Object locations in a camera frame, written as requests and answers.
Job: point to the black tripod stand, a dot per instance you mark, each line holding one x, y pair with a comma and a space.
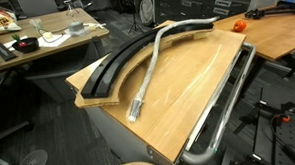
135, 24

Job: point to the wood topped metal cart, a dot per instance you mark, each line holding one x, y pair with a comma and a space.
123, 140

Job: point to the grey tape roll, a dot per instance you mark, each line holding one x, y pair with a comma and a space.
75, 27

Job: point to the dark drawer cabinet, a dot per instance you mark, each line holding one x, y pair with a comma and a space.
200, 5

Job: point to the white paper sheet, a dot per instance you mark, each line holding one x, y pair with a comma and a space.
57, 41

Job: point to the orange fruit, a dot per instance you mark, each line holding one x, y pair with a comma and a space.
239, 25

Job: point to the small tabletop tripod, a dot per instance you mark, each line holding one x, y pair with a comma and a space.
70, 7

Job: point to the cream round object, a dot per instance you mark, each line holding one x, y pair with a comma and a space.
48, 35

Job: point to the black floor stand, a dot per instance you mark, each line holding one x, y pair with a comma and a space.
260, 103

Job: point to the black bowl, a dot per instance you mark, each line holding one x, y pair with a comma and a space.
30, 45

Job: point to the long wooden office desk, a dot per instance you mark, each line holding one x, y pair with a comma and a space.
26, 57

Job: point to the clear plastic wrap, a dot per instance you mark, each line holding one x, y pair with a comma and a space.
35, 23

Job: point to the black folded tripod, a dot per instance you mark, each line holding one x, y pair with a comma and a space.
256, 13

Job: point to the red toy vegetable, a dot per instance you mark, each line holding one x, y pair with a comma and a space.
21, 44

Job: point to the grey office chair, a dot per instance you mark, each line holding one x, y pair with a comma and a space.
37, 5

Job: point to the wooden desk black legs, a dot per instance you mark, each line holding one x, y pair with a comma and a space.
275, 37

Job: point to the grey round floor disc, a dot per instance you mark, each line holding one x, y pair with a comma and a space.
31, 163

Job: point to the office chair base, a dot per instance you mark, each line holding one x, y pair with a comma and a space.
12, 129

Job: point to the black perforated breadboard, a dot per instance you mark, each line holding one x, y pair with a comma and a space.
290, 133

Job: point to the snack chip bag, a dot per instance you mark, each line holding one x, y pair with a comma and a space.
3, 22

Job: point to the grey desk pedestal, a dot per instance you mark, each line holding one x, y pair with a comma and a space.
54, 83

